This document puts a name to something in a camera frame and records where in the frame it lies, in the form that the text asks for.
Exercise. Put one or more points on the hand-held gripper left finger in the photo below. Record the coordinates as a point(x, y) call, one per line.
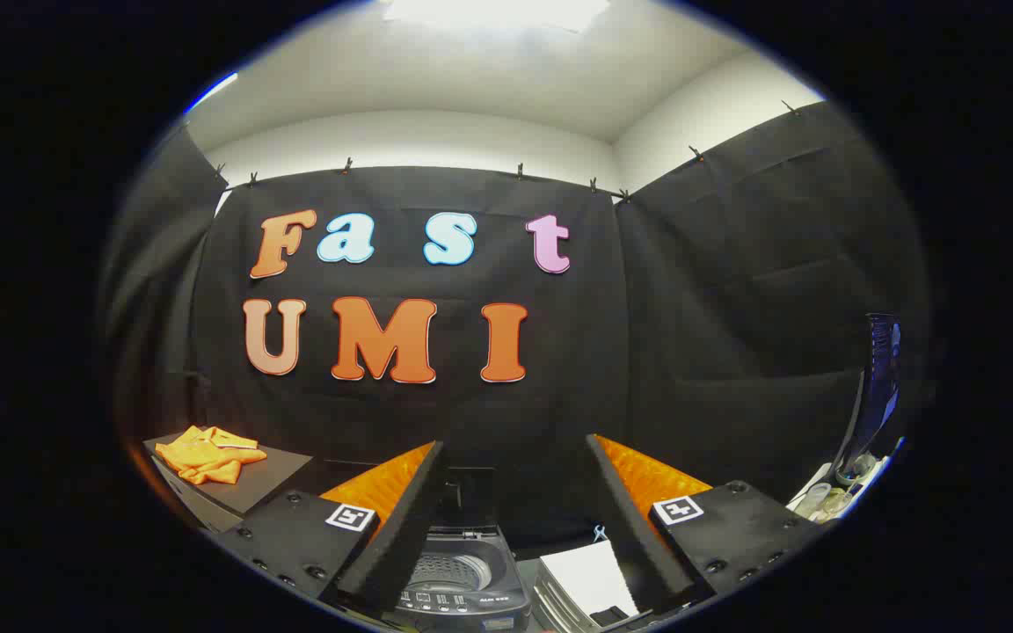
point(401, 536)

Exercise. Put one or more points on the grey cabinet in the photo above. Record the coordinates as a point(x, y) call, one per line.
point(271, 475)

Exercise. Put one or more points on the washing machine glass lid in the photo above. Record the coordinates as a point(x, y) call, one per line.
point(476, 497)

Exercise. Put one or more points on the black backdrop cloth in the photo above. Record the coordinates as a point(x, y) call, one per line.
point(647, 352)

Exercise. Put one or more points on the grey washing machine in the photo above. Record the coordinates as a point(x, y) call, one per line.
point(462, 602)

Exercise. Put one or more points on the orange shirt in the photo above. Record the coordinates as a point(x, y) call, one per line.
point(203, 457)

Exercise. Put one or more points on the dark blue glossy object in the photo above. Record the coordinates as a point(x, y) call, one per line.
point(880, 369)

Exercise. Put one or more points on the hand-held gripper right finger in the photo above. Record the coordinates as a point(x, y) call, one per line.
point(634, 536)

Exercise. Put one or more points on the clear glass cup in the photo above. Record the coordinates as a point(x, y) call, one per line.
point(816, 499)

